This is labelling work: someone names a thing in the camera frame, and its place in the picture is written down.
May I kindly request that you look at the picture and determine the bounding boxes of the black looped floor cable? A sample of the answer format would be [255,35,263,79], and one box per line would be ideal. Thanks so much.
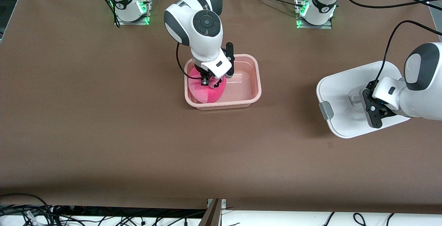
[0,193,53,226]

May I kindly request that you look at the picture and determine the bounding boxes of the small metal table bracket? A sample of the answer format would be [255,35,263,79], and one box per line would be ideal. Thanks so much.
[207,198,227,208]

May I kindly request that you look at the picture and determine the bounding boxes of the pink plastic storage box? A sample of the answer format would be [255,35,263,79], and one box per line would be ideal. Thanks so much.
[184,54,262,111]

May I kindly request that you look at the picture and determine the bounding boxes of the white lid with grey latches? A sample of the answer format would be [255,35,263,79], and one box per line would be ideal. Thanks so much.
[316,61,411,139]

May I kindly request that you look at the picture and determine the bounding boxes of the tangled black floor cables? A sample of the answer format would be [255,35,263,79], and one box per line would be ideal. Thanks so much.
[52,208,208,226]

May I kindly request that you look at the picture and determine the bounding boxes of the brown wooden beam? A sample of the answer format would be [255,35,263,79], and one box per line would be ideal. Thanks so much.
[198,199,223,226]

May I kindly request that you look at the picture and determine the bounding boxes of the pink plush toy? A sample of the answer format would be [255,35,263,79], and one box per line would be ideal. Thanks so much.
[188,66,227,104]

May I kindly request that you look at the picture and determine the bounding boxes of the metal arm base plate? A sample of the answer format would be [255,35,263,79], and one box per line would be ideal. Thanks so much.
[295,0,333,29]
[114,0,153,26]

